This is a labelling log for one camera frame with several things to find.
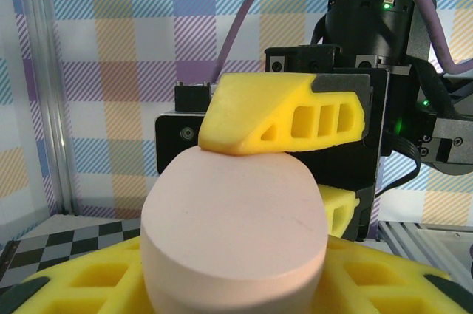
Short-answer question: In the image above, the aluminium frame rail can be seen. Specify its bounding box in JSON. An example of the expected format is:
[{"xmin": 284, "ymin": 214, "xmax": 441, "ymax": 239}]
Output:
[{"xmin": 376, "ymin": 219, "xmax": 473, "ymax": 276}]

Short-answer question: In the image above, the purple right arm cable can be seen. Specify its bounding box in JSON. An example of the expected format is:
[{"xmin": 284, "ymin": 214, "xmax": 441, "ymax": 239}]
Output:
[{"xmin": 217, "ymin": 0, "xmax": 473, "ymax": 75}]

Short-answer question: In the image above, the aluminium frame post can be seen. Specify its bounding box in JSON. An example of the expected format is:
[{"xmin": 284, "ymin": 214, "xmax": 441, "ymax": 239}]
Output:
[{"xmin": 14, "ymin": 0, "xmax": 79, "ymax": 216}]

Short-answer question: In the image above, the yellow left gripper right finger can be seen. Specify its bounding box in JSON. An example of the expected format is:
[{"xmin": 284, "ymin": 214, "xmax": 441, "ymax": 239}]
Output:
[{"xmin": 313, "ymin": 235, "xmax": 473, "ymax": 314}]

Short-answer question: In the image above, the thin black cable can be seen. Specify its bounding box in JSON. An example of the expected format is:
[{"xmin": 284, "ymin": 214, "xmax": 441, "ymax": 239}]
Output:
[{"xmin": 375, "ymin": 132, "xmax": 423, "ymax": 197}]

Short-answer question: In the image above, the pale pink earbud case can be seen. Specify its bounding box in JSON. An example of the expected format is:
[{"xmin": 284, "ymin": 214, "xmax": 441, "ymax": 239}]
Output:
[{"xmin": 140, "ymin": 143, "xmax": 330, "ymax": 314}]

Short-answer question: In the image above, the black grey chessboard box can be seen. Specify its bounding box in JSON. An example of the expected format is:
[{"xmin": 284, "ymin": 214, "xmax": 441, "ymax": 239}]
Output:
[{"xmin": 0, "ymin": 217, "xmax": 143, "ymax": 285}]

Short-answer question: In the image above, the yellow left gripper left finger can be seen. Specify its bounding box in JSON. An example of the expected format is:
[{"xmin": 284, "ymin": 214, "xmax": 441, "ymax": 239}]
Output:
[{"xmin": 0, "ymin": 235, "xmax": 156, "ymax": 314}]

